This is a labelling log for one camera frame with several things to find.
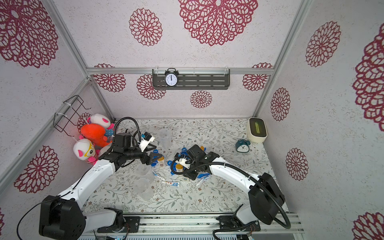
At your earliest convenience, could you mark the yellow cap bottle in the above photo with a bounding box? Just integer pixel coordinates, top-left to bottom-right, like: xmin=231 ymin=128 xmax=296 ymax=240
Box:
xmin=175 ymin=164 xmax=184 ymax=173
xmin=158 ymin=157 xmax=165 ymax=168

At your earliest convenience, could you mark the clear plastic container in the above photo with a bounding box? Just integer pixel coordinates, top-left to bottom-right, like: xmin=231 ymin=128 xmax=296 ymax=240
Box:
xmin=133 ymin=178 xmax=154 ymax=201
xmin=134 ymin=164 xmax=155 ymax=182
xmin=159 ymin=129 xmax=172 ymax=149

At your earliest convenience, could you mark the red white toothpaste tube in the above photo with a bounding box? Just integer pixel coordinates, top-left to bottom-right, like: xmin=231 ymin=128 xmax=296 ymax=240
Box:
xmin=162 ymin=181 xmax=180 ymax=187

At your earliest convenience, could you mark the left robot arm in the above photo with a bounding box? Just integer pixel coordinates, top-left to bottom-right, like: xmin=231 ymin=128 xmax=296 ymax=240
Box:
xmin=39 ymin=132 xmax=156 ymax=240

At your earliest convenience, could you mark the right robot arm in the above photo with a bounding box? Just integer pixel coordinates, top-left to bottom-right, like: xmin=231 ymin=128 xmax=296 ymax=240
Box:
xmin=171 ymin=145 xmax=291 ymax=232

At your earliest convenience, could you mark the left blue container lid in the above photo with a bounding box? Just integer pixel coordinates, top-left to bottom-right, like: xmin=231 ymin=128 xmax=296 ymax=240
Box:
xmin=150 ymin=150 xmax=163 ymax=167

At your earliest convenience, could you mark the blue toothbrush middle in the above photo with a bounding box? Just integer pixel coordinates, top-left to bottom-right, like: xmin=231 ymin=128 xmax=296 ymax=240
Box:
xmin=197 ymin=173 xmax=210 ymax=179

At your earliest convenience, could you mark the wrapped toothbrush lower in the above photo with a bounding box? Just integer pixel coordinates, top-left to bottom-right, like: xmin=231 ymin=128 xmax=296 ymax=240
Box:
xmin=196 ymin=176 xmax=211 ymax=186

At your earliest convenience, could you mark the red plush toy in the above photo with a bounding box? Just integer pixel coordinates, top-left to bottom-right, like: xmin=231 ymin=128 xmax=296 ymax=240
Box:
xmin=81 ymin=124 xmax=111 ymax=148

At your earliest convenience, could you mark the lower white pink plush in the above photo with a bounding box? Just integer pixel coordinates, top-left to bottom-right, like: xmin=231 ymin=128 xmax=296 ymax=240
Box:
xmin=73 ymin=139 xmax=100 ymax=165

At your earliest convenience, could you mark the white pink plush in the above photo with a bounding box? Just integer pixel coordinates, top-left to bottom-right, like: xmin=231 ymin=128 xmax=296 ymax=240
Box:
xmin=73 ymin=139 xmax=100 ymax=165
xmin=87 ymin=114 xmax=115 ymax=130

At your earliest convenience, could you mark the upper white pink plush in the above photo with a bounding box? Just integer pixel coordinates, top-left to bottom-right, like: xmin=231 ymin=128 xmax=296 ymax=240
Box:
xmin=87 ymin=114 xmax=115 ymax=130

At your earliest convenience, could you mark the teal alarm clock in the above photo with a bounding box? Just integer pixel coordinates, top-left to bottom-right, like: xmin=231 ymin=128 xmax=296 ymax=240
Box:
xmin=235 ymin=139 xmax=251 ymax=153

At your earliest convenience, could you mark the cream box with green window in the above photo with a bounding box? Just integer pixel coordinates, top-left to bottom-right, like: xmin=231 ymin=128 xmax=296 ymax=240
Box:
xmin=246 ymin=117 xmax=268 ymax=143

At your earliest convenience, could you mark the black alarm clock on shelf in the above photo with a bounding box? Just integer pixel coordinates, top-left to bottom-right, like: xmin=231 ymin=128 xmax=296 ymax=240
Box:
xmin=165 ymin=68 xmax=179 ymax=87

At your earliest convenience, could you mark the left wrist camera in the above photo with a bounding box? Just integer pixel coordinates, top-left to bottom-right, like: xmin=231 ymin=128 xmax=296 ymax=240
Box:
xmin=139 ymin=132 xmax=155 ymax=152

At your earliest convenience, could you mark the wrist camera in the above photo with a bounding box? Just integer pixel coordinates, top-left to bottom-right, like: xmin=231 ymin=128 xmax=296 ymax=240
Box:
xmin=176 ymin=158 xmax=191 ymax=169
xmin=139 ymin=132 xmax=155 ymax=152

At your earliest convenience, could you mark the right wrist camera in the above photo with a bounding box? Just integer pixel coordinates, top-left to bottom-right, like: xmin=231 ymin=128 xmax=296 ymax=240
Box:
xmin=176 ymin=158 xmax=191 ymax=169

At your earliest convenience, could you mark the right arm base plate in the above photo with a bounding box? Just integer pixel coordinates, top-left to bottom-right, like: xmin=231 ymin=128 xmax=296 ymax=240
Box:
xmin=216 ymin=215 xmax=261 ymax=232

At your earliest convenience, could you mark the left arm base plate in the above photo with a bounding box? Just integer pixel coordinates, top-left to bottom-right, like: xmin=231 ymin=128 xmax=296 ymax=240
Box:
xmin=96 ymin=216 xmax=141 ymax=234

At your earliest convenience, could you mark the black wire basket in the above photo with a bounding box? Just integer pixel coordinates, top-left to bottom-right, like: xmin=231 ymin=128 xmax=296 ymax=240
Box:
xmin=53 ymin=95 xmax=91 ymax=139

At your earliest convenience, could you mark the grey wall shelf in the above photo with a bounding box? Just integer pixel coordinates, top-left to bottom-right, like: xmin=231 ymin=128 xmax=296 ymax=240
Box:
xmin=152 ymin=69 xmax=231 ymax=90

